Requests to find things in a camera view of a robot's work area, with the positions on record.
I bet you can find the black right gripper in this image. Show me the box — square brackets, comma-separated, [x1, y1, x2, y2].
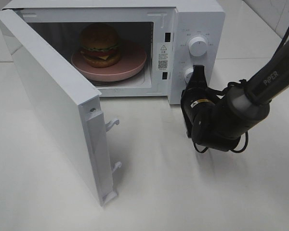
[181, 65, 218, 138]

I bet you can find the pink round plate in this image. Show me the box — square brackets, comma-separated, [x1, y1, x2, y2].
[71, 39, 148, 82]

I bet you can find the burger with lettuce and cheese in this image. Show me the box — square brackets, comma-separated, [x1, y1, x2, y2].
[79, 23, 121, 68]

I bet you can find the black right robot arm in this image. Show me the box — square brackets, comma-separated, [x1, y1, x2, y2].
[181, 40, 289, 153]

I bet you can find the lower white microwave knob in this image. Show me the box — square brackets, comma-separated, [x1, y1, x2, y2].
[184, 67, 194, 84]

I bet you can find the white microwave knob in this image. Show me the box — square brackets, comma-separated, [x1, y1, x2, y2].
[188, 35, 208, 57]
[184, 67, 194, 84]

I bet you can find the upper white microwave knob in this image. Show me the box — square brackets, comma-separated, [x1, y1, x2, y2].
[188, 35, 208, 57]

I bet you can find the white warning label sticker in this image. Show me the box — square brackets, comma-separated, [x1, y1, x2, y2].
[157, 43, 169, 71]

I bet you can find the white microwave oven body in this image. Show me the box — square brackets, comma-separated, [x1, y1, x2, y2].
[1, 0, 225, 104]

